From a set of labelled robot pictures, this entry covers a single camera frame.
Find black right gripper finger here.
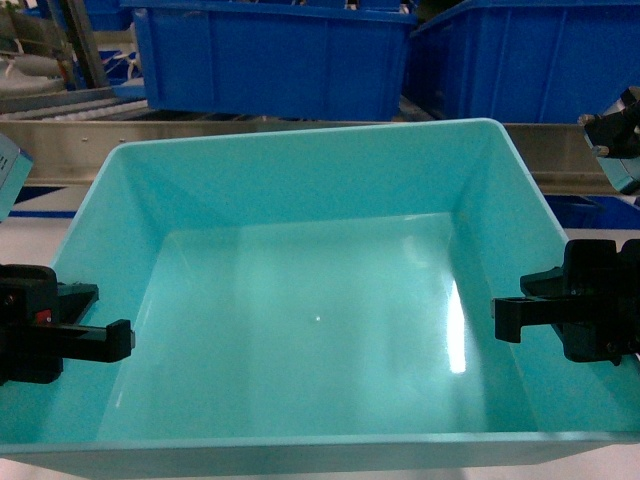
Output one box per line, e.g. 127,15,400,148
491,297,570,344

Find teal plastic bin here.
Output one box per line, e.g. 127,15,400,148
1,119,639,479

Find blue bin upper right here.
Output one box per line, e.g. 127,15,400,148
403,1,639,123

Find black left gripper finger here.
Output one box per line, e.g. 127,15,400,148
50,319,136,363

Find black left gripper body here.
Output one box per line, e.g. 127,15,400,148
1,264,99,384

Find blue bin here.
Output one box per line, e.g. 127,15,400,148
403,1,639,123
121,1,417,121

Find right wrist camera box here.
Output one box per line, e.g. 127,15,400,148
578,86,639,196

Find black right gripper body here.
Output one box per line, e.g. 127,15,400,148
520,239,639,365

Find blue bin upper left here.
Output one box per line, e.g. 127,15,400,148
121,1,417,121

